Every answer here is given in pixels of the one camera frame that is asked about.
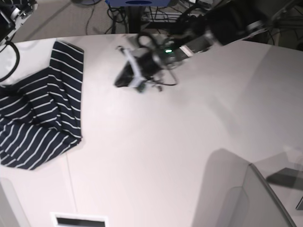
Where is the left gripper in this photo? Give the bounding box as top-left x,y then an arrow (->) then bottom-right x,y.
114,33 -> 182,93

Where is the navy white striped t-shirt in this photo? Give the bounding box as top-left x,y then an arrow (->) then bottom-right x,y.
0,41 -> 84,170

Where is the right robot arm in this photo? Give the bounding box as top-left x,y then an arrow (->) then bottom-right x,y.
0,0 -> 38,46

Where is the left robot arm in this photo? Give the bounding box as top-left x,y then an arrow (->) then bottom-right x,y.
114,0 -> 303,93

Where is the black table leg column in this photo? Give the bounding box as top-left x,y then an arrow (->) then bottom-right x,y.
126,6 -> 144,34

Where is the white framed table slot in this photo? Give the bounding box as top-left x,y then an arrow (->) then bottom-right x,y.
50,212 -> 110,227

